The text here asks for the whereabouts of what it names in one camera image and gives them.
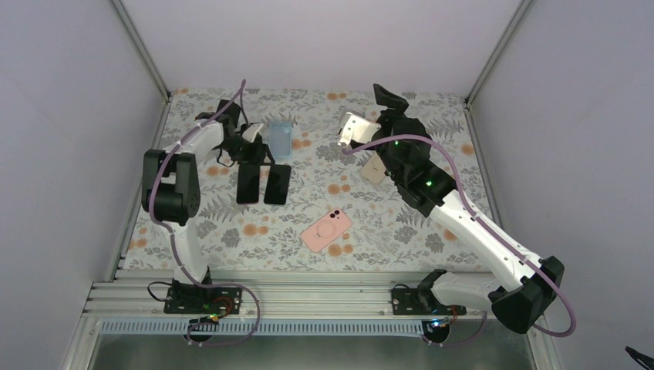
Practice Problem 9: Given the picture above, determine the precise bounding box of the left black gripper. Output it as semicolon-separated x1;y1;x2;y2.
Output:
217;133;271;165

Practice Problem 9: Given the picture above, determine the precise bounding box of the black smartphone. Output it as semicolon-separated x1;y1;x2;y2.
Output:
236;163;260;204
264;164;292;206

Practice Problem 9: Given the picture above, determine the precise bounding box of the light blue phone case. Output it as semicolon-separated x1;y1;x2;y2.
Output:
268;122;292;161

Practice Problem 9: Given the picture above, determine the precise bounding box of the beige phone case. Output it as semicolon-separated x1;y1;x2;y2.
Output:
360;153;386;185

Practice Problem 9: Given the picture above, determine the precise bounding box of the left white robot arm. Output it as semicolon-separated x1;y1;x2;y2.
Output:
141;99;274;312

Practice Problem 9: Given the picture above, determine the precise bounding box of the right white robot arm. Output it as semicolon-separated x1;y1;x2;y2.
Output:
373;83;565;334

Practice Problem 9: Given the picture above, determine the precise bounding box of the pink phone case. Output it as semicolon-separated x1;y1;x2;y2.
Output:
300;208;352;253

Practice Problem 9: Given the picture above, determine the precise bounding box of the floral patterned table mat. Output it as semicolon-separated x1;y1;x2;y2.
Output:
123;87;493;274

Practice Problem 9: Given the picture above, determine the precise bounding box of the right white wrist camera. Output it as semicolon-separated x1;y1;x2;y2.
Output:
338;111;382;146

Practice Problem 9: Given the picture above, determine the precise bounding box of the aluminium corner frame post right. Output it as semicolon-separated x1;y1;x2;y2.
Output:
465;0;534;109

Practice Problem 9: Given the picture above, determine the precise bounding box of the aluminium corner frame post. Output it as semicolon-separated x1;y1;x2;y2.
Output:
110;0;171;103
465;0;534;109

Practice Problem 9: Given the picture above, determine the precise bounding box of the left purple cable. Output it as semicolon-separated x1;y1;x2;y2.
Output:
148;79;261;349

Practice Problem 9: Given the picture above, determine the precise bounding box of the aluminium corner frame post left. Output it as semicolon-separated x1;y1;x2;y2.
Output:
110;0;171;103

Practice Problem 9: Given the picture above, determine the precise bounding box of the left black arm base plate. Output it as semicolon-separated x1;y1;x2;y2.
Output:
163;285;243;316

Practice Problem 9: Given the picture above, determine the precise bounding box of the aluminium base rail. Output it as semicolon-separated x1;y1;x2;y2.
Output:
81;271;545;320

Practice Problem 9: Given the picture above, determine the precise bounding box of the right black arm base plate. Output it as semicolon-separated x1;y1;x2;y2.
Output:
390;284;467;316

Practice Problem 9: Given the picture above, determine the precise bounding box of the grey slotted cable duct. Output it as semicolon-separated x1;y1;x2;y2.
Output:
99;318;447;337

